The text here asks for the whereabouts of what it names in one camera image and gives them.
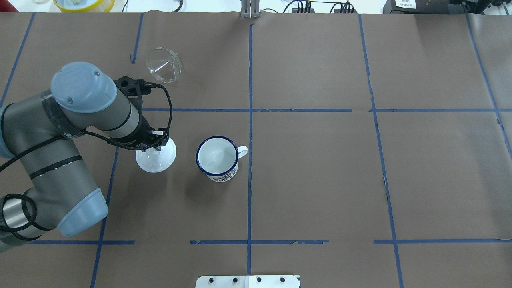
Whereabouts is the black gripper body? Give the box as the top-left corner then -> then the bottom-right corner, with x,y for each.
114,76 -> 168,151

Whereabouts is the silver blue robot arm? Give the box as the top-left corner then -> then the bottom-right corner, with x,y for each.
1,62 -> 170,253

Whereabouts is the white enamel cup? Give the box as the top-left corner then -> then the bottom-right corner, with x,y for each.
195,136 -> 248,183

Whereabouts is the yellow rimmed round tub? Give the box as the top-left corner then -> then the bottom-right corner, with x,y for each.
53,0 -> 115,13

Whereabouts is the brown paper table cover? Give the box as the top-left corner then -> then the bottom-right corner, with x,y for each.
1,11 -> 511,288

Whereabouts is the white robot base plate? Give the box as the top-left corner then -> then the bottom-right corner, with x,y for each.
195,275 -> 301,288

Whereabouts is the aluminium frame post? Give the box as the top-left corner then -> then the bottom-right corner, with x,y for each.
240,0 -> 261,18

